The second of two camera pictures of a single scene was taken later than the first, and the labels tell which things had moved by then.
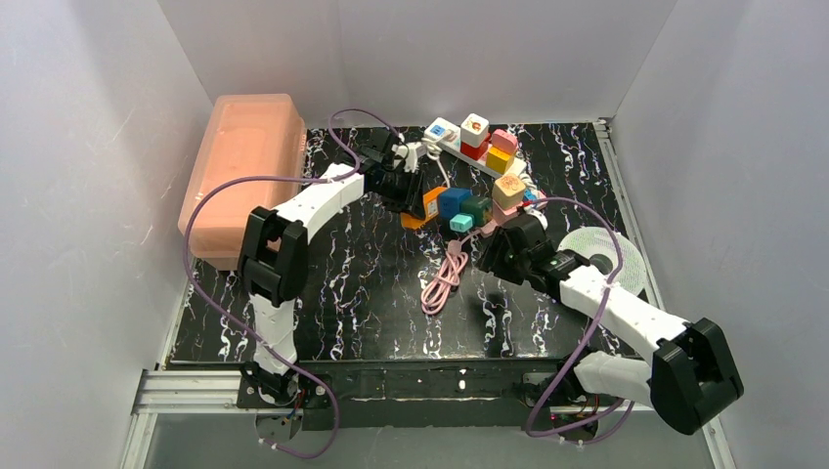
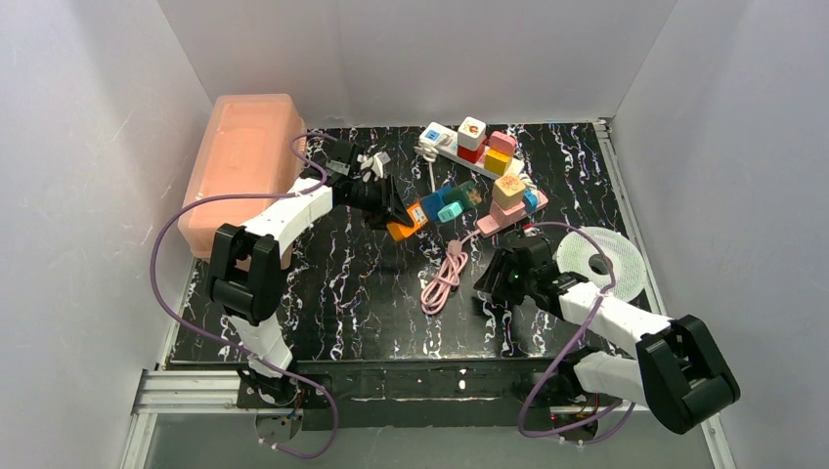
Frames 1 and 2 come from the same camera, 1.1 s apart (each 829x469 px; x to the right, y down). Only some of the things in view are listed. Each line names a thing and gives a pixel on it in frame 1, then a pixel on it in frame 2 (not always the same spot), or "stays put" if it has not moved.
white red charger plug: [474, 136] stays put
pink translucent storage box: [247, 134] stays put
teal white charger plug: [460, 223] to [450, 211]
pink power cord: [447, 278] stays put
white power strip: [449, 136] stays put
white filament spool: [597, 239] stays put
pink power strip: [500, 215] stays put
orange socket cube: [431, 201] to [399, 232]
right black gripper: [495, 246] to [500, 273]
